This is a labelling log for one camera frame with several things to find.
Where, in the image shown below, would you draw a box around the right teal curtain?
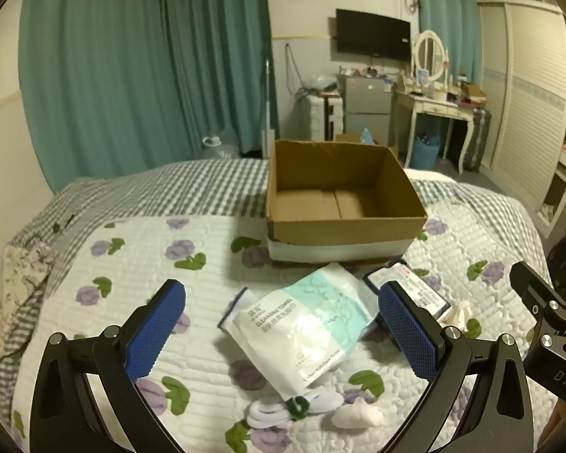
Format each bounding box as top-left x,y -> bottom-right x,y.
418,0 -> 481,83

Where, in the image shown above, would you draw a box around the dark checkered suitcase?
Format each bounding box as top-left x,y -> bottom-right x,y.
463,108 -> 492,172

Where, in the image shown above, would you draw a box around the clear water jug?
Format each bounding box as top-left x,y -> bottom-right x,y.
202,136 -> 240,160

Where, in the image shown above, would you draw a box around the blue laundry basket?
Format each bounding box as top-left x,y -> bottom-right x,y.
410,134 -> 441,171

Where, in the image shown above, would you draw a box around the white socks with green band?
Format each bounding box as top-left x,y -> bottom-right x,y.
246,387 -> 345,430

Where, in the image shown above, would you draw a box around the cleansing towel pack white teal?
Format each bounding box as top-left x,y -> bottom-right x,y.
217,263 -> 378,400

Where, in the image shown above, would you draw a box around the white louvered wardrobe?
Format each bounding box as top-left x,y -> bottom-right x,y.
478,2 -> 566,210

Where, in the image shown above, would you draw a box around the grey mini fridge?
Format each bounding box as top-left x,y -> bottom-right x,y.
340,76 -> 392,145

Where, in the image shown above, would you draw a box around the oval vanity mirror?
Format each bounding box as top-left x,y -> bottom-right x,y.
412,30 -> 449,82

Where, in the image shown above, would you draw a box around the cardboard box on floor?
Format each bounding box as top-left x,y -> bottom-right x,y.
335,129 -> 384,146

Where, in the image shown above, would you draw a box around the large teal curtain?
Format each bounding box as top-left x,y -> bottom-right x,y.
18,0 -> 278,190

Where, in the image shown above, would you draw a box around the floral white quilt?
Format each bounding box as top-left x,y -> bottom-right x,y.
12,202 -> 546,452

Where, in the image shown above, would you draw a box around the white suitcase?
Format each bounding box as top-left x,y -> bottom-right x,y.
299,94 -> 345,141

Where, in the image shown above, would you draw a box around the white mop stick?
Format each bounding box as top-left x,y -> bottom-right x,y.
261,59 -> 272,160

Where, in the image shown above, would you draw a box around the small white sock ball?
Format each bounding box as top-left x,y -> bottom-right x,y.
331,398 -> 384,430

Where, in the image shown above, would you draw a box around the white dressing table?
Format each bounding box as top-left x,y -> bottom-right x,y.
392,89 -> 475,175

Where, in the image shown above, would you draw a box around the black wall television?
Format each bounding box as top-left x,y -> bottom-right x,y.
335,9 -> 412,62

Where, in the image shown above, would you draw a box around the navy floral tissue paper pack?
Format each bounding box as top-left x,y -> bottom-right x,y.
364,261 -> 451,319

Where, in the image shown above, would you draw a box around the open cardboard box on bed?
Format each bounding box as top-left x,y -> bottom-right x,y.
266,140 -> 427,265

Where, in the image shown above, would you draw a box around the floral pillow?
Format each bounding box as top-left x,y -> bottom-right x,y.
0,238 -> 55,361

